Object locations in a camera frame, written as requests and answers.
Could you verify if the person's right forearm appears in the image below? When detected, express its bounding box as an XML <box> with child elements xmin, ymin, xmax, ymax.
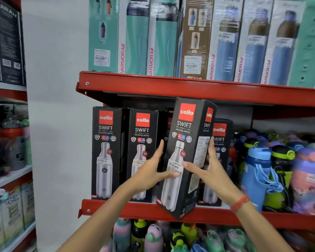
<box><xmin>235</xmin><ymin>198</ymin><xmax>295</xmax><ymax>252</ymax></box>

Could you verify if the blue water bottle with strap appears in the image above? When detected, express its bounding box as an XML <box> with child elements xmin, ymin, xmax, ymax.
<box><xmin>241</xmin><ymin>146</ymin><xmax>284</xmax><ymax>213</ymax></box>

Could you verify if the brown carton with small pictures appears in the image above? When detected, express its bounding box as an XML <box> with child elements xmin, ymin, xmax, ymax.
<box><xmin>174</xmin><ymin>0</ymin><xmax>215</xmax><ymax>80</ymax></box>

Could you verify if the teal carton with small pictures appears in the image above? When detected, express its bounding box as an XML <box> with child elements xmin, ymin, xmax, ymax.
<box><xmin>88</xmin><ymin>0</ymin><xmax>120</xmax><ymax>73</ymax></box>

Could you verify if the red thread wrist bracelet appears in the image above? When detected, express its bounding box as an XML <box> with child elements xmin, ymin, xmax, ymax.
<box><xmin>230</xmin><ymin>186</ymin><xmax>251</xmax><ymax>213</ymax></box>

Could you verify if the black steel bottle carton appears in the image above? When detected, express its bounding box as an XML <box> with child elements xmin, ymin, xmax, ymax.
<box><xmin>126</xmin><ymin>108</ymin><xmax>160</xmax><ymax>203</ymax></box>
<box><xmin>155</xmin><ymin>98</ymin><xmax>218</xmax><ymax>220</ymax></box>
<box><xmin>91</xmin><ymin>106</ymin><xmax>130</xmax><ymax>200</ymax></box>
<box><xmin>198</xmin><ymin>118</ymin><xmax>234</xmax><ymax>207</ymax></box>
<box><xmin>158</xmin><ymin>110</ymin><xmax>174</xmax><ymax>155</ymax></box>

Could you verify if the white carton with blue bottle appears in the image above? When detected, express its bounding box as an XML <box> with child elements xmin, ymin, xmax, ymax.
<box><xmin>206</xmin><ymin>0</ymin><xmax>245</xmax><ymax>82</ymax></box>
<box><xmin>260</xmin><ymin>0</ymin><xmax>306</xmax><ymax>86</ymax></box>
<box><xmin>234</xmin><ymin>0</ymin><xmax>277</xmax><ymax>84</ymax></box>

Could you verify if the cluster of colourful sipper bottles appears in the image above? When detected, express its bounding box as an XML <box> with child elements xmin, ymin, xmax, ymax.
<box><xmin>229</xmin><ymin>128</ymin><xmax>315</xmax><ymax>181</ymax></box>

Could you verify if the row of animal kids bottles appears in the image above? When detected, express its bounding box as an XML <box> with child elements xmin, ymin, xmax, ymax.
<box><xmin>99</xmin><ymin>218</ymin><xmax>315</xmax><ymax>252</ymax></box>

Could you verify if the person's right hand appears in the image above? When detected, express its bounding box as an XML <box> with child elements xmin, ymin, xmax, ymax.
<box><xmin>182</xmin><ymin>136</ymin><xmax>246</xmax><ymax>207</ymax></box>

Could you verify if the white carton with teal bottle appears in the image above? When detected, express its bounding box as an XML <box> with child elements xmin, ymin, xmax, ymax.
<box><xmin>146</xmin><ymin>0</ymin><xmax>180</xmax><ymax>77</ymax></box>
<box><xmin>117</xmin><ymin>0</ymin><xmax>150</xmax><ymax>75</ymax></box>

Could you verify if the black and green water bottle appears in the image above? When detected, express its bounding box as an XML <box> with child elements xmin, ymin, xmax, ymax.
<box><xmin>263</xmin><ymin>145</ymin><xmax>296</xmax><ymax>211</ymax></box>

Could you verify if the white and red shelf board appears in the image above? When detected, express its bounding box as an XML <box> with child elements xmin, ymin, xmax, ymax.
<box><xmin>1</xmin><ymin>221</ymin><xmax>37</xmax><ymax>252</ymax></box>
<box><xmin>0</xmin><ymin>80</ymin><xmax>28</xmax><ymax>103</ymax></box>
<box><xmin>0</xmin><ymin>165</ymin><xmax>33</xmax><ymax>191</ymax></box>

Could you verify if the person's left hand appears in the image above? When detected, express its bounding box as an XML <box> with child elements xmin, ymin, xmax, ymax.
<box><xmin>124</xmin><ymin>140</ymin><xmax>181</xmax><ymax>196</ymax></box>

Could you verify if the red metal shelf board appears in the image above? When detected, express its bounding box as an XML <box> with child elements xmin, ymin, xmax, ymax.
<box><xmin>78</xmin><ymin>198</ymin><xmax>315</xmax><ymax>231</ymax></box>
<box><xmin>76</xmin><ymin>71</ymin><xmax>315</xmax><ymax>108</ymax></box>

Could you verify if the purple and pink water bottle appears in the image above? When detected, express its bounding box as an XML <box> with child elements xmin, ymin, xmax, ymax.
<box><xmin>289</xmin><ymin>148</ymin><xmax>315</xmax><ymax>216</ymax></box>

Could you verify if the person's left forearm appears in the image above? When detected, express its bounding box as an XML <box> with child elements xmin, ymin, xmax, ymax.
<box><xmin>56</xmin><ymin>181</ymin><xmax>137</xmax><ymax>252</ymax></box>

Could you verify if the mint green carton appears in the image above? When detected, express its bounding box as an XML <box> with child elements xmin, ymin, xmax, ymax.
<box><xmin>287</xmin><ymin>0</ymin><xmax>315</xmax><ymax>89</ymax></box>

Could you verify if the pink and green bottle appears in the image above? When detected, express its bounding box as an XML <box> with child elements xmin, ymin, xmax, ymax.
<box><xmin>23</xmin><ymin>119</ymin><xmax>33</xmax><ymax>166</ymax></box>

